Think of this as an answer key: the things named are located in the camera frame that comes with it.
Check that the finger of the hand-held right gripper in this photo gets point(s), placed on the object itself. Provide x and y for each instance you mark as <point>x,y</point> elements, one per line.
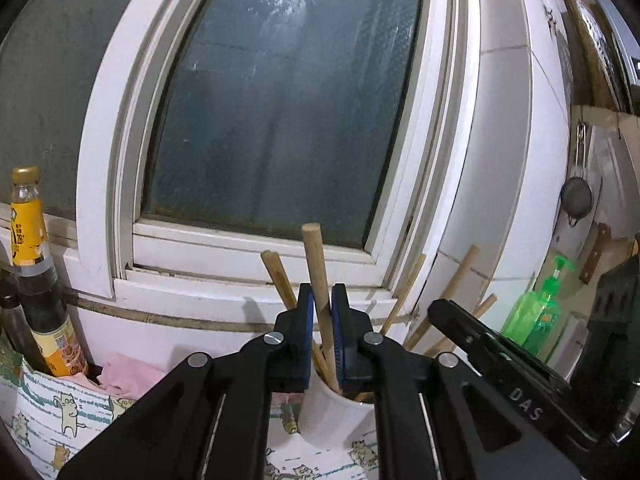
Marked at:
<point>465,332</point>

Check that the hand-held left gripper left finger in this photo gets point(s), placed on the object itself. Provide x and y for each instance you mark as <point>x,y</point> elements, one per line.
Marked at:
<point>309,320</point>

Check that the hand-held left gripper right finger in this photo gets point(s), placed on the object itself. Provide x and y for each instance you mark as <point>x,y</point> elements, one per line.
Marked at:
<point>337,320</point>

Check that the light wooden chopstick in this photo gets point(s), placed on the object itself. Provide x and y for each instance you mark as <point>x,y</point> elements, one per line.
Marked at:
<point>318,270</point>

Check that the bunch of chopsticks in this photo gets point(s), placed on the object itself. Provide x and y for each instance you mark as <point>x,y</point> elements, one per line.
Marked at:
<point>278,276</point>

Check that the white cup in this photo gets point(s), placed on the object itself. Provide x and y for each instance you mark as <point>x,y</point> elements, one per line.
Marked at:
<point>325,420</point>

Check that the green soap pump bottle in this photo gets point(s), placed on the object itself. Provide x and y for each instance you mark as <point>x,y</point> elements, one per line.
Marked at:
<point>537,315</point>

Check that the hanging metal strainer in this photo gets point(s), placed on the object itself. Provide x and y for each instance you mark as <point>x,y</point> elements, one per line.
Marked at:
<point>576,197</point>

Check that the pink cloth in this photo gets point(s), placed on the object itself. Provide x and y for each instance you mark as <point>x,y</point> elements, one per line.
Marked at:
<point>130,375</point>

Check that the white framed window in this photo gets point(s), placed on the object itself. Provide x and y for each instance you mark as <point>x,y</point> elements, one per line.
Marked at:
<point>280,110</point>

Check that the dark sauce bottle yellow label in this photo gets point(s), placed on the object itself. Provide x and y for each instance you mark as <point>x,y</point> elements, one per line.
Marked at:
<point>42,310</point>

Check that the cat printed cloth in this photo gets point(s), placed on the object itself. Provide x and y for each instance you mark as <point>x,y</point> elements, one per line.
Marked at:
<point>55,410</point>

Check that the glass jar black lid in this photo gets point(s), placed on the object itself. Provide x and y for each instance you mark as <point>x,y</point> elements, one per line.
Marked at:
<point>17,320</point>

